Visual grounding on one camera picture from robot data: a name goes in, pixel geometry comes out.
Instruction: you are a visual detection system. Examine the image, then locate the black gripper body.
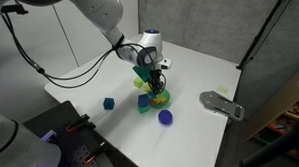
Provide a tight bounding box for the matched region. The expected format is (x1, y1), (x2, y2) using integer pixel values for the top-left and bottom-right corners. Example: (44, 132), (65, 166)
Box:
(147, 68), (166, 87)

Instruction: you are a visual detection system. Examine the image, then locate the green bowl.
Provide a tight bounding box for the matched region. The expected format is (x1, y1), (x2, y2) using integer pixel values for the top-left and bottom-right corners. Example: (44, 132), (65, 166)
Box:
(148, 87), (172, 110)

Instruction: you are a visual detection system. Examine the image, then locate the yellow star toy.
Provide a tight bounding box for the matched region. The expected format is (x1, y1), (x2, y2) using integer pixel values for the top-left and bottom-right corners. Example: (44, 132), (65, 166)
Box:
(142, 82), (153, 94)

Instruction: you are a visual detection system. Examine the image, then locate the yellow toy piece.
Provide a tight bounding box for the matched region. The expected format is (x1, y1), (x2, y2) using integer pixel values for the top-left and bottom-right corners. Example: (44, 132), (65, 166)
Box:
(154, 94), (168, 106)

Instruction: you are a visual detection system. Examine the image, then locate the lime green cube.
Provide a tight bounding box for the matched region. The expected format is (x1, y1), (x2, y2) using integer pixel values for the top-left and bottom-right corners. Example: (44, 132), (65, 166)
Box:
(132, 76), (145, 89)

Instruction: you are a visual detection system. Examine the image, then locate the small blue block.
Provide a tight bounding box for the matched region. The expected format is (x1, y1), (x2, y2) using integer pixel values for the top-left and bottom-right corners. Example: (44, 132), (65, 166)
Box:
(138, 93), (151, 108)

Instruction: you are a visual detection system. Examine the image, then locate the green block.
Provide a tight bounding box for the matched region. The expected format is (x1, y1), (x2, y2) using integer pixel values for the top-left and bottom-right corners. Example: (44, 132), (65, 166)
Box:
(136, 102), (153, 115)

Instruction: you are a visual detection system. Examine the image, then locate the purple blue ball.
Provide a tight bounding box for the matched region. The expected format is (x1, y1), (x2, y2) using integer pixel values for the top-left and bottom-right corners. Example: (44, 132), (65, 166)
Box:
(157, 109), (174, 126)

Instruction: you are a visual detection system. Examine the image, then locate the dark blue cube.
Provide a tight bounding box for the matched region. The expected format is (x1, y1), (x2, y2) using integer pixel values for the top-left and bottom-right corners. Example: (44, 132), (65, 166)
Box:
(103, 97), (116, 111)

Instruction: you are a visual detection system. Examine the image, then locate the black orange spring clamp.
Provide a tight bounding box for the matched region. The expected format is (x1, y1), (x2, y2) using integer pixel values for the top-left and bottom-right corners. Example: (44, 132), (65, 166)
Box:
(65, 113), (91, 135)
(82, 140), (109, 166)

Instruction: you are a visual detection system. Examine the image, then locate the black perforated breadboard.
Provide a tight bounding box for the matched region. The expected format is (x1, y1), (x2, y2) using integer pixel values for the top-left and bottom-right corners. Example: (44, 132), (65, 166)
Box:
(46, 121), (122, 167)

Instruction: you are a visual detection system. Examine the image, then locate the black perforated board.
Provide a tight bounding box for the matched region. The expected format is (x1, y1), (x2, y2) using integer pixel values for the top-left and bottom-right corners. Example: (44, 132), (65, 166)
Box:
(21, 98), (148, 167)

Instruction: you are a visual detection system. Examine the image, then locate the purple glowing light strip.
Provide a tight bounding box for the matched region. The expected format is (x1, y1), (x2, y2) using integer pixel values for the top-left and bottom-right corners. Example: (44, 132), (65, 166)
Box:
(40, 129), (57, 143)

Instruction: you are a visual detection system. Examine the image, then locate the thin black light stand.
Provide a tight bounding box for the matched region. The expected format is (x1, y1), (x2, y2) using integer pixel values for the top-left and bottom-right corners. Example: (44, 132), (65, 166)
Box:
(235, 0), (296, 72)

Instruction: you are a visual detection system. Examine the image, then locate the wooden board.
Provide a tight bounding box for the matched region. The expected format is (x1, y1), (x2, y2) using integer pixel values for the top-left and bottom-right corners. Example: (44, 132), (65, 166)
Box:
(244, 67), (299, 143)

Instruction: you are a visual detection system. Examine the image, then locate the thick black tripod stand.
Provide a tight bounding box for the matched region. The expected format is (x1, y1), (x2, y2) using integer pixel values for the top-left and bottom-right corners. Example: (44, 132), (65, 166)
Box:
(223, 112), (299, 167)

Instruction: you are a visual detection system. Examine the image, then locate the shelf with colourful items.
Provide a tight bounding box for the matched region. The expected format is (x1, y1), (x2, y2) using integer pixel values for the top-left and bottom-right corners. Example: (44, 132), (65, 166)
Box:
(253, 100), (299, 163)

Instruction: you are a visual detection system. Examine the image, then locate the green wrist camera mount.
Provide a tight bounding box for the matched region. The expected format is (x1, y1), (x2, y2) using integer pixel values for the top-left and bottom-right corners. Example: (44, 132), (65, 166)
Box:
(132, 64), (154, 84)

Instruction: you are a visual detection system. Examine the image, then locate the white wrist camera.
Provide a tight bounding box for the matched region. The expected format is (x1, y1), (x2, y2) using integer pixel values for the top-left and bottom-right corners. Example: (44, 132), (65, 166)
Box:
(156, 58), (172, 70)

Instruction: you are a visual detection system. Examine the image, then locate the grey metal bracket plate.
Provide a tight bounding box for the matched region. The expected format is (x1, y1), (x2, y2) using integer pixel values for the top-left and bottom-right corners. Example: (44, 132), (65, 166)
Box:
(197, 89), (246, 122)

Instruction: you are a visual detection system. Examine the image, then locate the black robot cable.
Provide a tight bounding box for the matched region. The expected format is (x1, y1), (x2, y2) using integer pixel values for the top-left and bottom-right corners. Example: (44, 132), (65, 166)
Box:
(0, 11), (160, 86)
(38, 39), (152, 93)

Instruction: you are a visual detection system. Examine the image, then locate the black cable bracket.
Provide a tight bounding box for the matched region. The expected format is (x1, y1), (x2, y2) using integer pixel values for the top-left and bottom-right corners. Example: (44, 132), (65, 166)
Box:
(1, 2), (29, 16)

